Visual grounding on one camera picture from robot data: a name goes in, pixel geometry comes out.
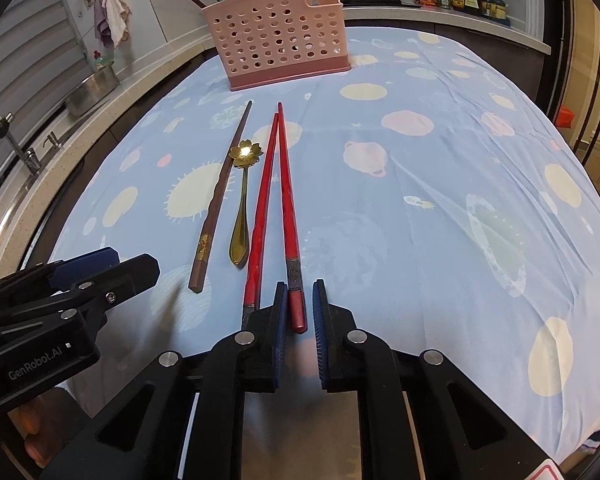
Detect chrome kitchen faucet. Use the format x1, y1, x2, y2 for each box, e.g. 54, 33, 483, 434
0, 100, 43, 176

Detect grey-pink hanging towel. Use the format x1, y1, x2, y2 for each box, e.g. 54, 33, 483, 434
94, 0, 112, 46

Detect gold flower spoon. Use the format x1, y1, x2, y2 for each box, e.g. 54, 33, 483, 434
227, 139, 263, 267

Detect pink perforated utensil holder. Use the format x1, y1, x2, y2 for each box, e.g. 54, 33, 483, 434
201, 0, 353, 92

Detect small dark jars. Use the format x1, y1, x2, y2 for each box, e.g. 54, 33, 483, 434
480, 0, 511, 23

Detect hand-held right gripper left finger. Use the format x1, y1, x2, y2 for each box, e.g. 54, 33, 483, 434
39, 281, 290, 480

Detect person's left hand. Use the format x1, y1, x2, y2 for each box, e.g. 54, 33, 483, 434
7, 387, 68, 466

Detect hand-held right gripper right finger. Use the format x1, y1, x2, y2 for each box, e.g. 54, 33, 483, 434
312, 279, 561, 480

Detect red chopstick with band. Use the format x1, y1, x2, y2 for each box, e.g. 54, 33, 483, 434
277, 102, 308, 334

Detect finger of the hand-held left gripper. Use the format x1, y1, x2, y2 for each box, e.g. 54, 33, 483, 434
0, 246, 121, 311
0, 254, 161, 341

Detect window blinds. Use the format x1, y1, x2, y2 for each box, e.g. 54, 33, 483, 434
0, 0, 96, 181

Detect blue patterned tablecloth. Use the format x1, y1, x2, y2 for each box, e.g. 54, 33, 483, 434
45, 25, 600, 466

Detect white hanging towel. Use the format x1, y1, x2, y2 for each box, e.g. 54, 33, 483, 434
101, 0, 132, 50

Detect brown chopstick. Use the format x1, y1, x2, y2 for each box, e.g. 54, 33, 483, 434
188, 100, 254, 294

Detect bright red twisted chopstick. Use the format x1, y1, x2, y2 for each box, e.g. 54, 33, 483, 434
241, 113, 280, 328

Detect glass sliding door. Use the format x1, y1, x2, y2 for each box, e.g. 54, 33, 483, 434
540, 0, 600, 211

